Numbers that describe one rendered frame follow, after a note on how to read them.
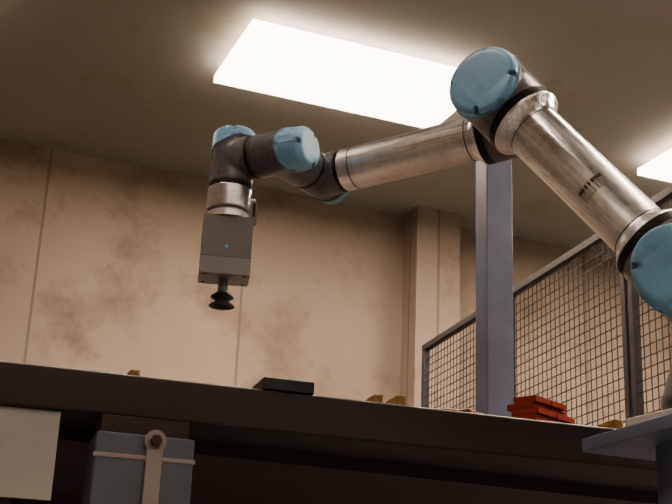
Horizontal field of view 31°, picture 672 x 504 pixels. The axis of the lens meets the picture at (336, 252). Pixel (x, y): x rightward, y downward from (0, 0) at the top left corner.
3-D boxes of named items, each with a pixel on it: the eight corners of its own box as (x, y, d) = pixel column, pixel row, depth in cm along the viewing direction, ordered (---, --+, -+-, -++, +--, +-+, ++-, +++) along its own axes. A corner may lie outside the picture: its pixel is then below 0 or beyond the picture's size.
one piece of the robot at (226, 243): (254, 216, 214) (248, 305, 209) (203, 211, 213) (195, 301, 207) (259, 196, 205) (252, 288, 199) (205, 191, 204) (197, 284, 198)
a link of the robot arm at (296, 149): (332, 140, 210) (278, 151, 215) (298, 115, 201) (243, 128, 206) (331, 182, 208) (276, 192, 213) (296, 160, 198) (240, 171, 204)
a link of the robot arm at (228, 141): (244, 118, 207) (203, 127, 211) (239, 177, 203) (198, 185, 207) (269, 136, 213) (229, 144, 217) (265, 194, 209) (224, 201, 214)
